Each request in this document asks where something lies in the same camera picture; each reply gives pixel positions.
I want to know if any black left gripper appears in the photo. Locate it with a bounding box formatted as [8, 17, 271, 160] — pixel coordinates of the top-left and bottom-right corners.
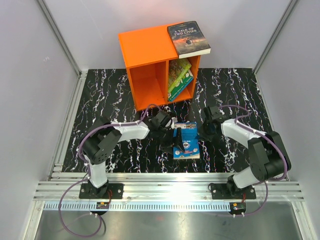
[155, 127, 185, 155]

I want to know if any blue book with round badges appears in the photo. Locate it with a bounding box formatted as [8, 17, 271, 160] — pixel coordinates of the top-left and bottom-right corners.
[173, 122, 200, 160]

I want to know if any green coin cover book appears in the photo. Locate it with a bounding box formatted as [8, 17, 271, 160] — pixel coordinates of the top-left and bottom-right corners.
[168, 69, 194, 102]

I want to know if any lime green spine book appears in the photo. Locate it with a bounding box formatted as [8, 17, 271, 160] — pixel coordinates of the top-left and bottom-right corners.
[168, 58, 192, 93]

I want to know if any A Tale of Two Cities book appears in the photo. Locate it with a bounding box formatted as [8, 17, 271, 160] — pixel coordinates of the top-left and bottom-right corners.
[167, 20, 211, 59]

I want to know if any cyan cartoon cover book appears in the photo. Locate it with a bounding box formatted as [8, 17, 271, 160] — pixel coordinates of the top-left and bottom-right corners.
[169, 80, 193, 102]

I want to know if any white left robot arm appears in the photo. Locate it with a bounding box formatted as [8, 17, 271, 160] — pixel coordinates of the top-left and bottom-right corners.
[78, 111, 185, 199]

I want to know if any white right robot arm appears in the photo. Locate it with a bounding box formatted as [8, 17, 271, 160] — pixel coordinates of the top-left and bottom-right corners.
[198, 106, 292, 199]

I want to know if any right black connector box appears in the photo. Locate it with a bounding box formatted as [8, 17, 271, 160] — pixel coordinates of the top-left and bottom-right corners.
[229, 202, 247, 215]

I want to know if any black connector box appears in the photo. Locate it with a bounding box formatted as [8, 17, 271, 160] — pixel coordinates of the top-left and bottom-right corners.
[96, 201, 110, 210]
[229, 202, 247, 215]

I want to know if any orange two-compartment shelf box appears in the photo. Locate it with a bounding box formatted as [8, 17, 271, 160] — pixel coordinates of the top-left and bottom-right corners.
[117, 23, 202, 112]

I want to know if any left black connector box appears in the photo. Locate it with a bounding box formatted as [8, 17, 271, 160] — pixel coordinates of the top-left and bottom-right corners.
[96, 201, 110, 210]

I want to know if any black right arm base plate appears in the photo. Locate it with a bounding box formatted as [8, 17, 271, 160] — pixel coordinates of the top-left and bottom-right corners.
[208, 183, 257, 200]

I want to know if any slotted white cable duct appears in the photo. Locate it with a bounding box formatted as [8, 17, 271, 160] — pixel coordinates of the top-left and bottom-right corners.
[44, 201, 230, 212]

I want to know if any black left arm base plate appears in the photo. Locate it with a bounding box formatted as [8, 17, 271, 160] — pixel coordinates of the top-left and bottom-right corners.
[79, 182, 125, 200]

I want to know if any aluminium rail frame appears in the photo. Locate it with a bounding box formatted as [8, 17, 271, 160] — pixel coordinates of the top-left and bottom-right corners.
[35, 69, 303, 240]

